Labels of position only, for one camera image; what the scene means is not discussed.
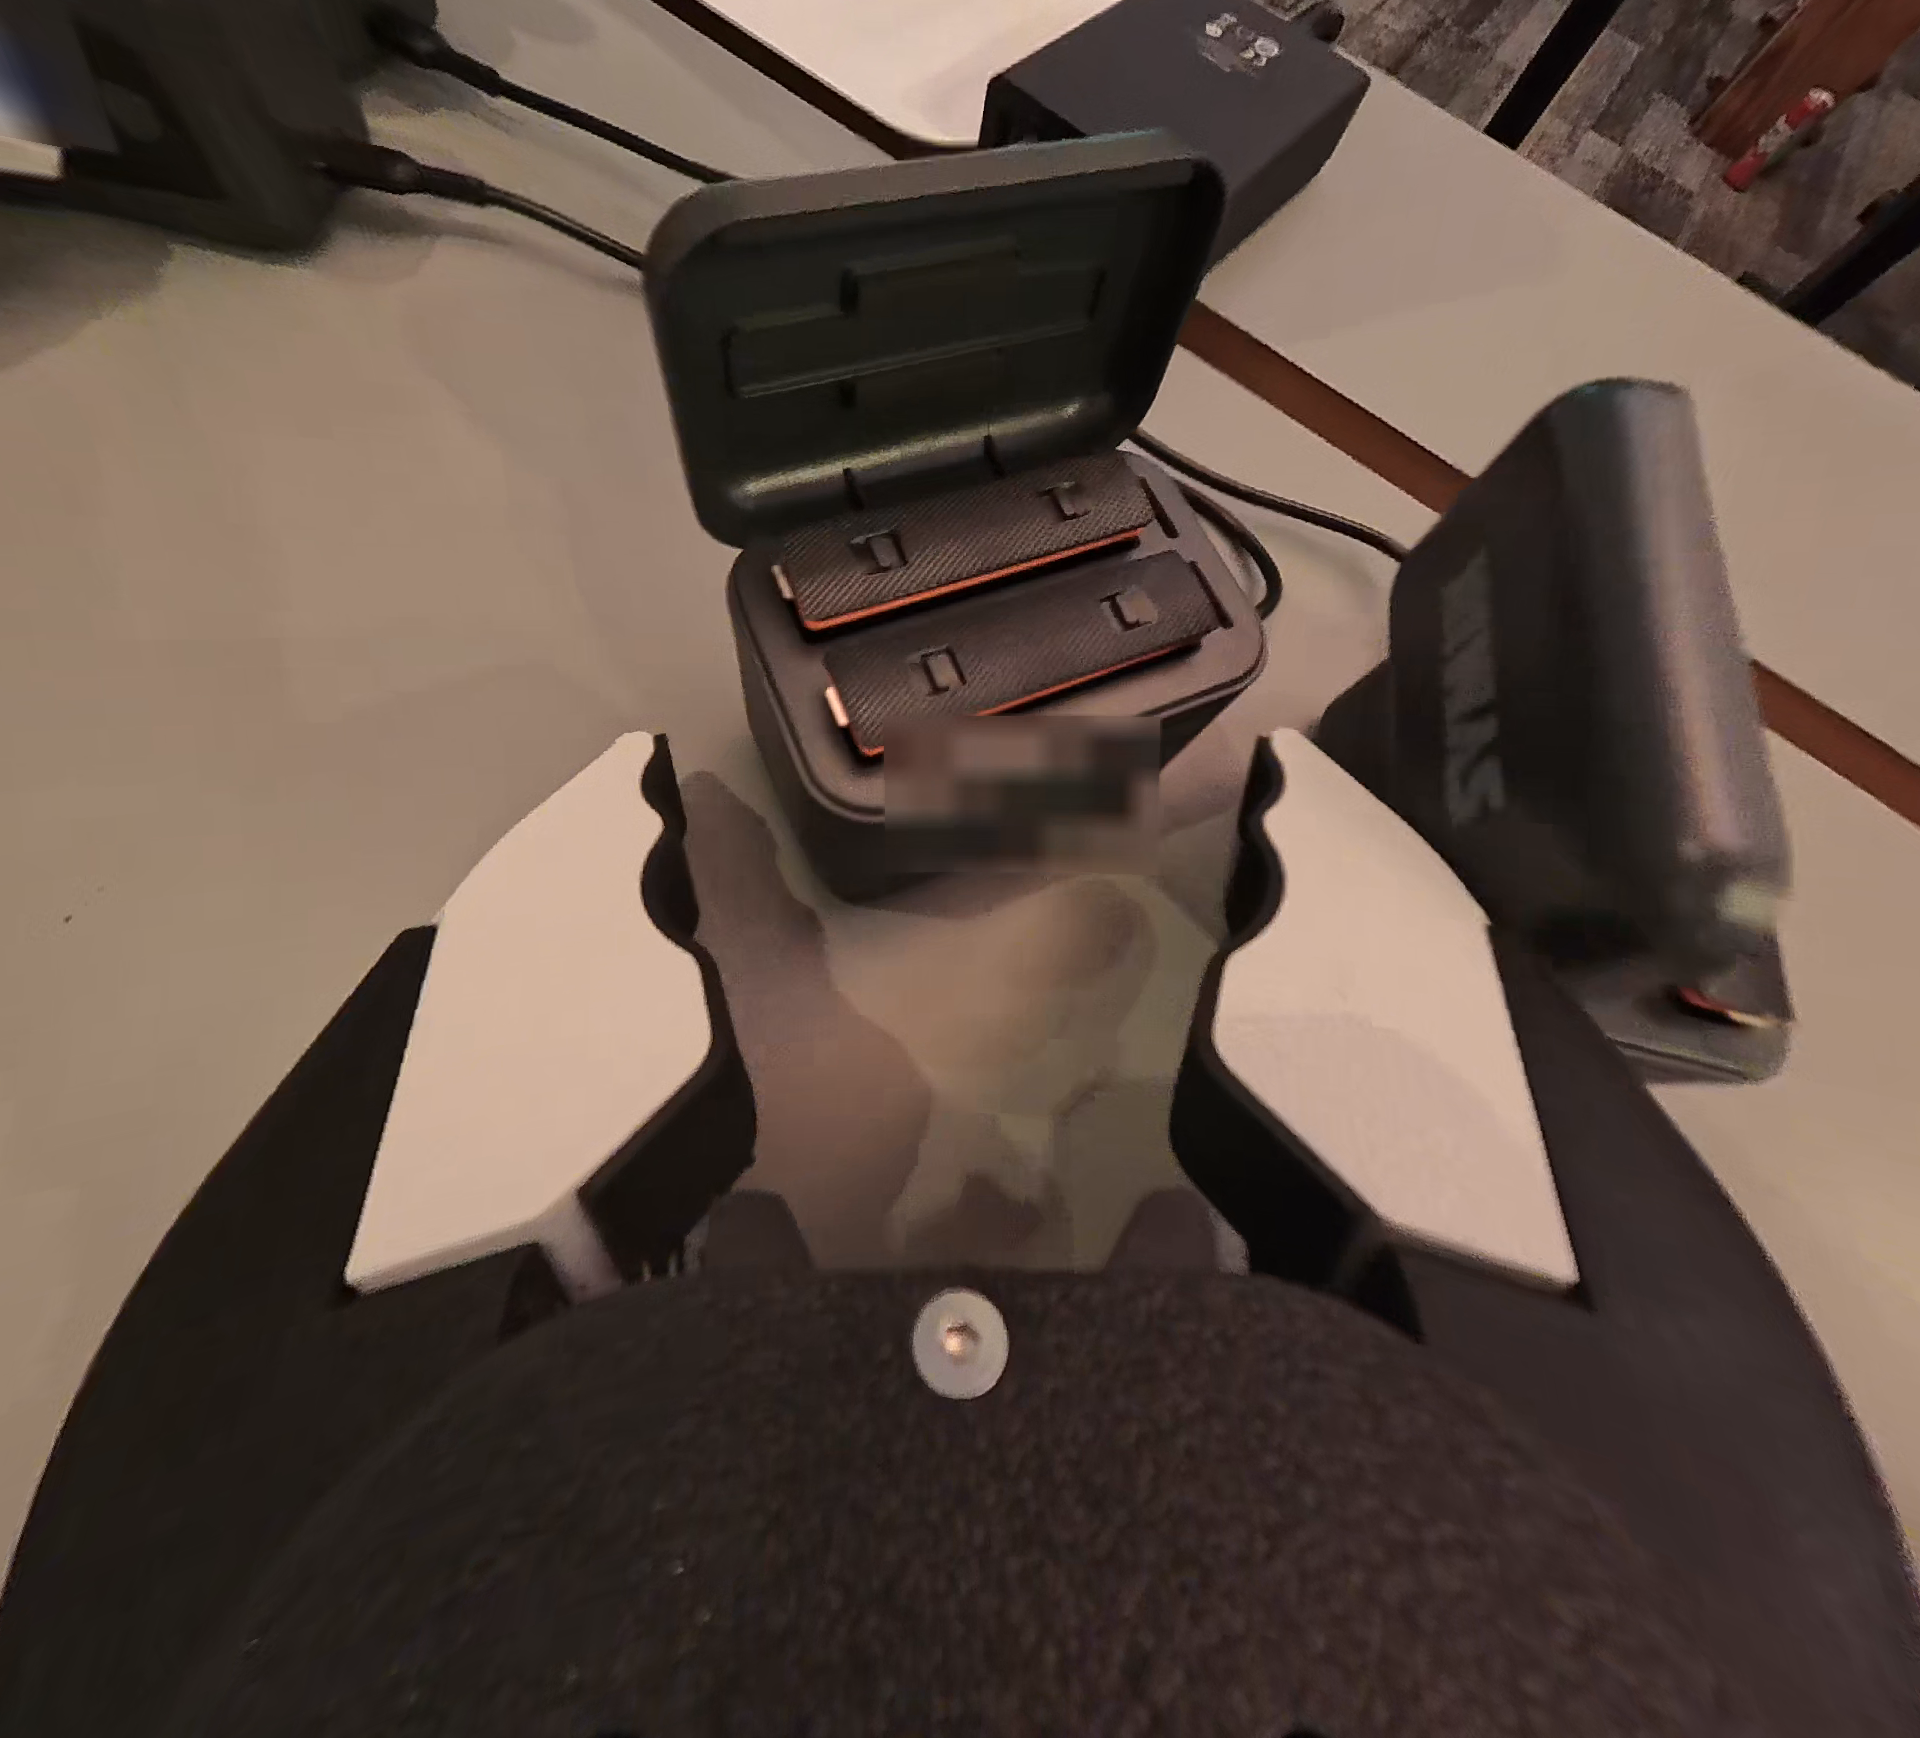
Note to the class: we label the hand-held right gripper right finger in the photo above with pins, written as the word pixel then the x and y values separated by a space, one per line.
pixel 1398 1048

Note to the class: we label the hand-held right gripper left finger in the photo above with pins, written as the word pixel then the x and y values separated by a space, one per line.
pixel 528 1048

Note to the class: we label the black battery orange stripe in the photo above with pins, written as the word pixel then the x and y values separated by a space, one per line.
pixel 962 554
pixel 1736 1008
pixel 1023 659

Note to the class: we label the black battery charger case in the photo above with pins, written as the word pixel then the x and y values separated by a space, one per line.
pixel 1590 689
pixel 933 300
pixel 182 29

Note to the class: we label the black charging hub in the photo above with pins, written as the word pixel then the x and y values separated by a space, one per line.
pixel 1170 87

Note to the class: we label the red fire extinguisher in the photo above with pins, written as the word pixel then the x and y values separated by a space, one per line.
pixel 1794 120

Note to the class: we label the brown wooden post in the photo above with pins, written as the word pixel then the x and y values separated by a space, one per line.
pixel 1831 29

